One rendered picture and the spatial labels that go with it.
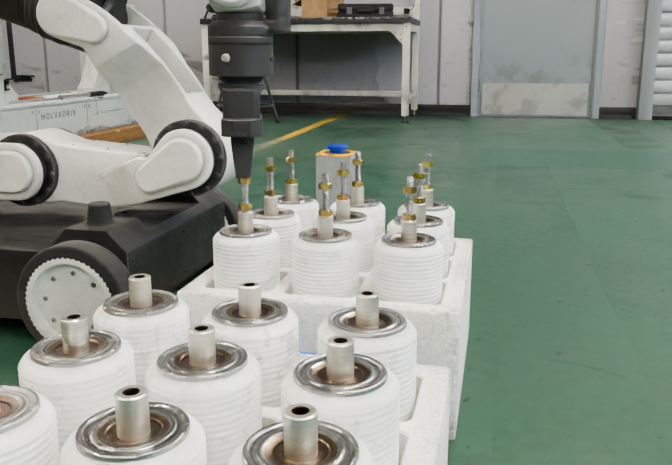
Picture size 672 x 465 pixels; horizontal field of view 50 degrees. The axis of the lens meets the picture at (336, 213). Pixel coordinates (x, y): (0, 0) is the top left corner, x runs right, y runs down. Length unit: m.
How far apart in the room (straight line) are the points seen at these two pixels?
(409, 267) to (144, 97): 0.66
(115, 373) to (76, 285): 0.63
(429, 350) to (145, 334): 0.39
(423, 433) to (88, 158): 0.98
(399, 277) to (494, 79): 5.15
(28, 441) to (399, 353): 0.31
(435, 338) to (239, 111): 0.39
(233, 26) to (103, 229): 0.48
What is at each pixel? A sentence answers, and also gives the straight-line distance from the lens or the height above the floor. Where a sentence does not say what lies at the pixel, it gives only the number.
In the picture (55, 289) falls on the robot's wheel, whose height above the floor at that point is 0.12.
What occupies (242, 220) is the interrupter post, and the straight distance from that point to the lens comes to 1.04.
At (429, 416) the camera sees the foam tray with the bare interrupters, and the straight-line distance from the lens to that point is 0.69.
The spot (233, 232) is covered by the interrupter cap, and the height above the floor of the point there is 0.25.
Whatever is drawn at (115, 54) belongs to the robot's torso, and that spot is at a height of 0.50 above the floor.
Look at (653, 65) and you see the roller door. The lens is 6.07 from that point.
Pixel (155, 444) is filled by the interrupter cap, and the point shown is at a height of 0.25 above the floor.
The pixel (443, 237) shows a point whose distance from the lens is 1.09.
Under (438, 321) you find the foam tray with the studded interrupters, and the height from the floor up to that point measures 0.17.
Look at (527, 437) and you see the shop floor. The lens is 1.04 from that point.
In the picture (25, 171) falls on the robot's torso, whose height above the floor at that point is 0.28.
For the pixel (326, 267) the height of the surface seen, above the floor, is 0.22.
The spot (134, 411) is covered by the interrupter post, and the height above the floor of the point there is 0.27.
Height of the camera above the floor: 0.50
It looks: 12 degrees down
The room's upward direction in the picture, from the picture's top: straight up
